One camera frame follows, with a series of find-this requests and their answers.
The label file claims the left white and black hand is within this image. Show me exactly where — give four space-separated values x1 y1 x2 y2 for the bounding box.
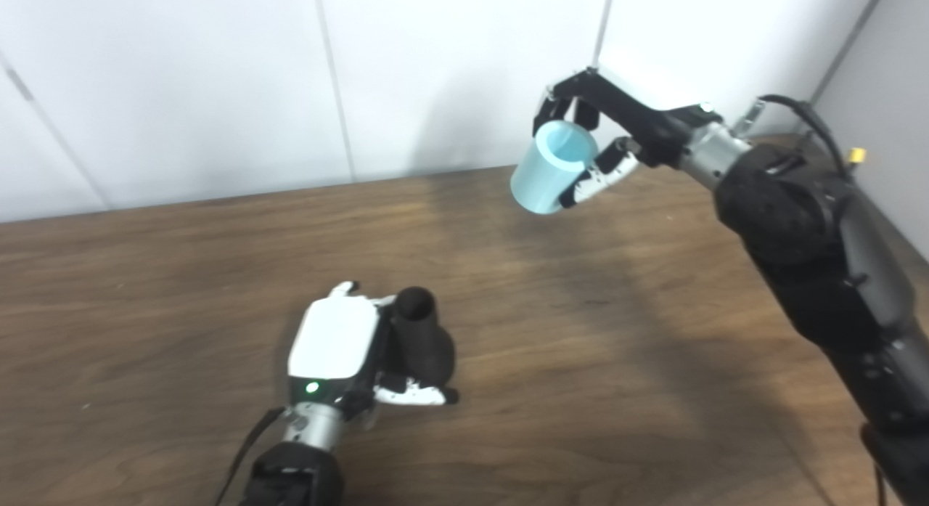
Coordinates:
287 281 459 421

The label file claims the right white and black hand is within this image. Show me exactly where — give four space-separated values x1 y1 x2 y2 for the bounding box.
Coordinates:
532 67 724 210

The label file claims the black flared nozzle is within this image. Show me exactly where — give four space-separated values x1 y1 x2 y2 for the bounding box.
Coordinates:
392 287 457 389

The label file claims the light-blue hose piece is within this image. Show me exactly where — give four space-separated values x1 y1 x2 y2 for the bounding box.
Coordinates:
510 120 600 215

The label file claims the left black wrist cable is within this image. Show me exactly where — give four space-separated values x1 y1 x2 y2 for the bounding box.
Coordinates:
212 407 288 506

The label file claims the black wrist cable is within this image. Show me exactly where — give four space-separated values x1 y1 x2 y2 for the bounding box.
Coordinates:
733 94 850 180
212 407 288 506

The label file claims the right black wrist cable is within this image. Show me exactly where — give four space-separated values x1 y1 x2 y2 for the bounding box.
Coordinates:
733 94 850 180

